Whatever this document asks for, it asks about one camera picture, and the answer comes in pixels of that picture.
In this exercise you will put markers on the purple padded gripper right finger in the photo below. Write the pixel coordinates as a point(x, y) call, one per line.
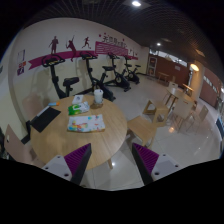
point(153, 166)

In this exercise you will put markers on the blue orange marker pen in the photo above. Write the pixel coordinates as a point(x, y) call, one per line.
point(54, 104)

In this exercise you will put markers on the wooden chair left foreground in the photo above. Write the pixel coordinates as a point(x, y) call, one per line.
point(16, 149)

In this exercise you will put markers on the white paper roll on coaster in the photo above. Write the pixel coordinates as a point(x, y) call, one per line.
point(98, 99)

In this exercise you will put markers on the green wet wipes pack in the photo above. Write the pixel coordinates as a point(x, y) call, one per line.
point(78, 108)

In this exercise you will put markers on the small white tissue packet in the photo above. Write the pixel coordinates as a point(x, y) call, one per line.
point(77, 99)

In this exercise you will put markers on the wooden stool near table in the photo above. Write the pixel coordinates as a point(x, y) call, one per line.
point(144, 129)

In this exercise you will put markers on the colourful folded towel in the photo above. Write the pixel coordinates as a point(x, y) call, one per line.
point(85, 124)

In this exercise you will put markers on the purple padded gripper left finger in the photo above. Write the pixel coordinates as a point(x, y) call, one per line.
point(72, 166)

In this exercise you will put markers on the round wooden table background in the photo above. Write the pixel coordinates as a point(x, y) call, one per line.
point(174, 94)

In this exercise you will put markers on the black exercise bike far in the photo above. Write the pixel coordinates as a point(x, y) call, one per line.
point(131, 74)

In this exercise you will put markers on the wooden stool farther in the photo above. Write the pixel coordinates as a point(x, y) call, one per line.
point(159, 110)

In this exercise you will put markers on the white chair background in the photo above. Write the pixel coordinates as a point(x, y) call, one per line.
point(182, 110)

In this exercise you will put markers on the round wooden table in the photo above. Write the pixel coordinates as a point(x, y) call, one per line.
point(55, 139)

